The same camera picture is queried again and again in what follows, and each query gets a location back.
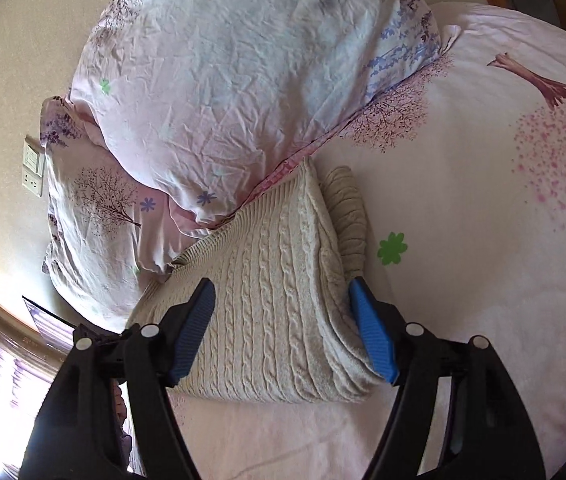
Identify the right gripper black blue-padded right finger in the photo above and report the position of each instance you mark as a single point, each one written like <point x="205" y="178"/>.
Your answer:
<point x="457" y="413"/>

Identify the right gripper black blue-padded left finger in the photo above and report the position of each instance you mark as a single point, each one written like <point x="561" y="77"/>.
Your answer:
<point x="77" y="435"/>

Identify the floral pink bed sheet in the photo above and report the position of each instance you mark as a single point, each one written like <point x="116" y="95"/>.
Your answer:
<point x="463" y="174"/>

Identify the pink floral top pillow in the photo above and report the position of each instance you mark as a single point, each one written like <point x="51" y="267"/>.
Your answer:
<point x="204" y="99"/>

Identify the white wall switch socket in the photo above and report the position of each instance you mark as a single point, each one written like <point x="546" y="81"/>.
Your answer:
<point x="32" y="167"/>

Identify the cream cable-knit sweater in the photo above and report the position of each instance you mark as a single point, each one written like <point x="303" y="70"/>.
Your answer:
<point x="282" y="330"/>

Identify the striped purple window curtain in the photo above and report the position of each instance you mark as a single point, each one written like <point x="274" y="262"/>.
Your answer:
<point x="28" y="365"/>

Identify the pink tree-print lower pillow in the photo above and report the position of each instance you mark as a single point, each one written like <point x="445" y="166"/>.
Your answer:
<point x="110" y="235"/>

